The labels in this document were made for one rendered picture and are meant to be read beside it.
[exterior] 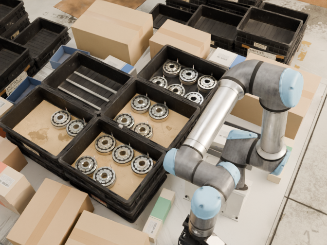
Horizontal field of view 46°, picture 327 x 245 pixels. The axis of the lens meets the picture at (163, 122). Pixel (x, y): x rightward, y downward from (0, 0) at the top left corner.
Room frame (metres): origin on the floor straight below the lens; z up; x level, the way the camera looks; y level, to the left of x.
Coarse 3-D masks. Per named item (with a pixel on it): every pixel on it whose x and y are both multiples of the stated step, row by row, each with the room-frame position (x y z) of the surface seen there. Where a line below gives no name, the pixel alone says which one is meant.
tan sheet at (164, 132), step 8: (128, 104) 1.29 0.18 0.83; (152, 104) 1.28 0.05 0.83; (120, 112) 1.24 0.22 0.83; (128, 112) 1.24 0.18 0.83; (136, 120) 1.18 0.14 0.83; (144, 120) 1.18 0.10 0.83; (168, 120) 1.17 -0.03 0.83; (176, 120) 1.17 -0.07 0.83; (184, 120) 1.16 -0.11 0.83; (160, 128) 1.12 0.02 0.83; (168, 128) 1.12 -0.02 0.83; (176, 128) 1.11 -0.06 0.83; (160, 136) 1.07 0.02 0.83; (168, 136) 1.07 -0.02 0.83; (160, 144) 1.02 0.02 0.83; (168, 144) 1.02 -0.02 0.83
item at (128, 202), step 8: (96, 120) 1.12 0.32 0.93; (104, 120) 1.12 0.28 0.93; (88, 128) 1.08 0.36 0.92; (120, 128) 1.06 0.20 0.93; (80, 136) 1.03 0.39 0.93; (136, 136) 1.01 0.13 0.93; (72, 144) 0.99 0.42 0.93; (152, 144) 0.96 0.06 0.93; (64, 152) 0.95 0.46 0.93; (160, 160) 0.87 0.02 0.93; (72, 168) 0.86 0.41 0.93; (152, 168) 0.84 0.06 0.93; (80, 176) 0.83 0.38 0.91; (88, 176) 0.82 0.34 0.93; (96, 184) 0.78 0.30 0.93; (144, 184) 0.77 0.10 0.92; (136, 192) 0.73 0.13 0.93; (120, 200) 0.70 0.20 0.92; (128, 200) 0.69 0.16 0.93
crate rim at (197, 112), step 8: (136, 80) 1.37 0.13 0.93; (160, 88) 1.30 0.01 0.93; (120, 96) 1.27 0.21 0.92; (176, 96) 1.24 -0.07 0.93; (112, 104) 1.22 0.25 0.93; (192, 104) 1.18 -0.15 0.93; (104, 112) 1.17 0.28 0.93; (112, 120) 1.12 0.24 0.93; (192, 120) 1.09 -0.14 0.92; (128, 128) 1.06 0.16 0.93; (184, 128) 1.04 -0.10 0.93; (144, 136) 1.01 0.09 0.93; (176, 136) 1.00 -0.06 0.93
